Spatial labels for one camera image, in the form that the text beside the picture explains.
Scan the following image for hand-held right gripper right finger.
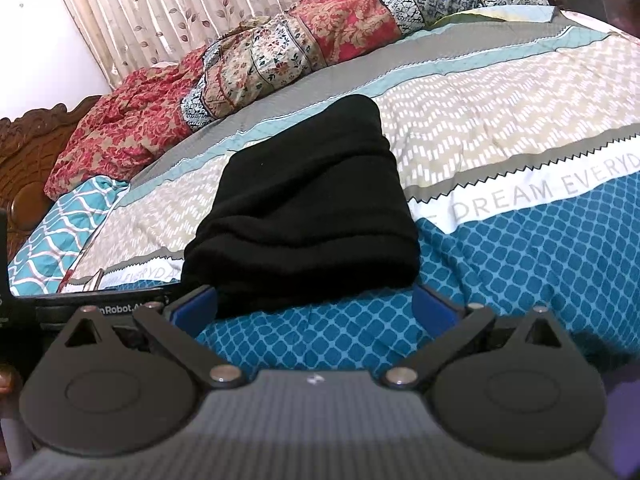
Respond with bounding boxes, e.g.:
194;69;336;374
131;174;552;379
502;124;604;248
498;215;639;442
384;284;571;391

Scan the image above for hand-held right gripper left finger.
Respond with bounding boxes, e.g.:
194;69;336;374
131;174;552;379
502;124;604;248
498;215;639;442
62;284;247;390

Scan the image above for black pants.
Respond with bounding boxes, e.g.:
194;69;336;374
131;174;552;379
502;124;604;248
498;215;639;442
180;94;421;318

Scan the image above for teal patterned pillow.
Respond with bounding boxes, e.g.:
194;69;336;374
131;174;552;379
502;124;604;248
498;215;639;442
7;175;132;298

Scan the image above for carved wooden headboard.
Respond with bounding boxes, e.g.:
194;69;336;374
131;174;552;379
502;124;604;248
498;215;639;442
0;95;103;263

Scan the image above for striped teal and beige bedspread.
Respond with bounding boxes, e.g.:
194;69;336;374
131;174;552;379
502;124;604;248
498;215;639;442
57;6;640;386

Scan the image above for purple mat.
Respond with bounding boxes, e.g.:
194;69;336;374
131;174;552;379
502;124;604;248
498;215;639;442
597;355;640;480

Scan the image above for floral patchwork quilt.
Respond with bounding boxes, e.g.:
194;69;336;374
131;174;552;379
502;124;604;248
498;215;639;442
44;0;551;200

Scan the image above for pale green cloth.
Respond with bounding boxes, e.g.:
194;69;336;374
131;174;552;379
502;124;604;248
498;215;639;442
432;6;553;28

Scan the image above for pink leaf print curtain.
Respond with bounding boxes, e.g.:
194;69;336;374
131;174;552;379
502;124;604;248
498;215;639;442
45;0;416;95

